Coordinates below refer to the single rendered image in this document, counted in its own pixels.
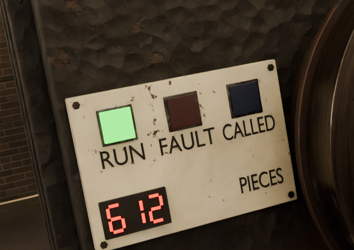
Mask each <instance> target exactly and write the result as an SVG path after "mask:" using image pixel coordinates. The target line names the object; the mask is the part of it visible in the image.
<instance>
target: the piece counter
mask: <svg viewBox="0 0 354 250"><path fill-rule="evenodd" d="M157 196H159V194H158V193H157V194H153V195H149V198H153V197H157ZM159 200H160V206H157V207H153V208H151V210H152V211H153V210H157V209H161V205H163V200H162V196H159ZM139 204H140V210H144V209H143V204H142V201H139ZM118 206H119V205H118V203H117V204H113V205H109V209H110V208H114V207H118ZM109 209H106V213H107V218H108V219H110V218H111V216H110V211H109ZM152 211H149V215H150V221H154V223H158V222H162V221H163V218H160V219H157V220H153V216H152ZM141 215H142V220H143V223H146V220H145V214H144V213H142V214H141ZM118 219H121V216H118V217H114V218H111V221H115V220H118ZM121 221H122V226H123V228H122V229H118V230H115V231H113V226H112V222H109V227H110V231H111V232H112V231H113V232H114V234H116V233H120V232H123V229H124V228H126V225H125V220H124V218H122V219H121Z"/></svg>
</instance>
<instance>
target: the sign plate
mask: <svg viewBox="0 0 354 250"><path fill-rule="evenodd" d="M254 81H256V82H257V87H258V93H259V99H260V105H261V110H260V111H255V112H250V113H246V114H241V115H238V116H234V114H233V108H232V102H231V96H230V89H229V87H230V86H234V85H239V84H244V83H249V82H254ZM189 94H195V95H196V101H197V105H198V111H199V117H200V123H199V124H195V125H192V126H187V127H182V128H177V129H171V123H170V117H169V112H168V106H167V102H166V100H167V99H170V98H176V97H181V96H184V95H189ZM65 103H66V108H67V114H68V119H69V122H70V127H71V133H72V138H73V143H74V148H75V153H76V158H77V164H78V169H79V172H80V177H81V182H82V187H83V193H84V198H85V203H86V208H87V213H88V218H89V222H90V227H91V232H92V237H93V243H94V248H95V250H113V249H117V248H120V247H124V246H128V245H132V244H135V243H139V242H143V241H146V240H149V239H153V238H157V237H161V236H164V235H168V234H172V233H176V232H180V231H182V230H186V229H190V228H193V227H198V226H201V225H205V224H209V223H212V222H216V221H219V220H223V219H227V218H230V217H234V216H238V215H242V214H245V213H249V212H252V211H256V210H259V209H263V208H267V207H271V206H274V205H278V204H282V203H286V202H289V201H292V200H296V199H297V193H296V187H295V183H294V176H293V170H292V163H291V157H290V150H289V144H288V137H287V131H286V124H285V120H284V114H283V107H282V101H281V94H280V88H279V81H278V75H277V68H276V62H275V60H265V61H260V62H254V63H249V64H244V65H238V66H233V67H229V68H224V69H218V70H213V71H207V72H202V73H197V74H191V75H186V76H180V77H177V78H171V79H166V80H160V81H155V82H149V83H144V84H138V85H133V86H127V87H124V88H119V89H113V90H108V91H102V92H97V93H91V94H86V95H81V96H77V97H71V98H66V99H65ZM126 107H130V109H131V115H132V120H133V126H134V131H135V138H132V139H127V140H122V141H117V142H113V143H108V144H105V143H104V137H103V132H102V127H101V122H100V116H99V113H100V112H105V111H110V110H115V109H120V108H126ZM157 193H158V194H159V196H162V200H163V205H161V209H157V210H153V211H152V210H151V208H153V207H157V206H160V200H159V196H157V197H153V198H149V195H153V194H157ZM139 201H142V204H143V209H144V210H140V204H139ZM117 203H118V205H119V206H118V207H114V208H110V209H109V205H113V204H117ZM106 209H109V211H110V216H111V218H114V217H118V216H121V219H122V218H124V220H125V225H126V228H124V229H123V232H120V233H116V234H114V232H113V231H115V230H118V229H122V228H123V226H122V221H121V219H118V220H115V221H111V218H110V219H108V218H107V213H106ZM149 211H152V216H153V220H157V219H160V218H163V221H162V222H158V223H154V221H150V215H149ZM142 213H144V214H145V220H146V223H143V220H142V215H141V214H142ZM109 222H112V226H113V231H112V232H111V231H110V227H109Z"/></svg>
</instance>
